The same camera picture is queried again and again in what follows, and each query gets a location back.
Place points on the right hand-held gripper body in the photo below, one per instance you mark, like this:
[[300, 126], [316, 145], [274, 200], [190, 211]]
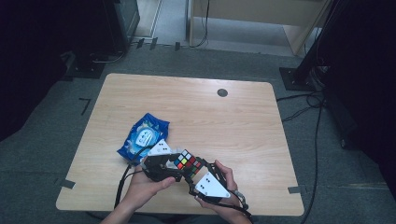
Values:
[[211, 186]]

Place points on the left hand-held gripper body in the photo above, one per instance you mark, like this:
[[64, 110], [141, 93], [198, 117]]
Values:
[[158, 165]]

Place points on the white wet wipe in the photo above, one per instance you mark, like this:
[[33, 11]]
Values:
[[173, 160]]

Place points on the multicoloured puzzle cube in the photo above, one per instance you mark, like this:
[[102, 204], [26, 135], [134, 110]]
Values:
[[188, 163]]

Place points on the blue wet wipes pack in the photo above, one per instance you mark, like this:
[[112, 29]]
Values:
[[143, 133]]

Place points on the person's right hand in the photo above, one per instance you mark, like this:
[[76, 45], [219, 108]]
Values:
[[229, 177]]

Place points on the person's left hand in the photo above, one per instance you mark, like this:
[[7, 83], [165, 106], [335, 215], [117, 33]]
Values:
[[143, 189]]

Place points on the person's dark clothed lap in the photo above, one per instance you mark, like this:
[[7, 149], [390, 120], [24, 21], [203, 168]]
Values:
[[186, 220]]

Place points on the dark round table grommet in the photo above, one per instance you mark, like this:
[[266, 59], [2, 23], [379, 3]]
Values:
[[222, 92]]

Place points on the grey tape strip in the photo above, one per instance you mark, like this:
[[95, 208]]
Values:
[[67, 184], [294, 189]]

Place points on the black angled floor tape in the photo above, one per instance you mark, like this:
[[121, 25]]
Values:
[[84, 105]]

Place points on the short black floor tape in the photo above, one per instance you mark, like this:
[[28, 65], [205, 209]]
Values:
[[140, 43], [177, 46], [153, 43]]

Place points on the black flat stand base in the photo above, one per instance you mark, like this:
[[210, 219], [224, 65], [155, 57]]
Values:
[[84, 67]]

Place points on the black cabinet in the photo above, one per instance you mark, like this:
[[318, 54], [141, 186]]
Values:
[[123, 21]]

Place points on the dark curtain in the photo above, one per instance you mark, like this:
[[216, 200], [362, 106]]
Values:
[[367, 77], [31, 62]]

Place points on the black stand with base plate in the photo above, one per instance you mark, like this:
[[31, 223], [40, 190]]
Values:
[[299, 79]]

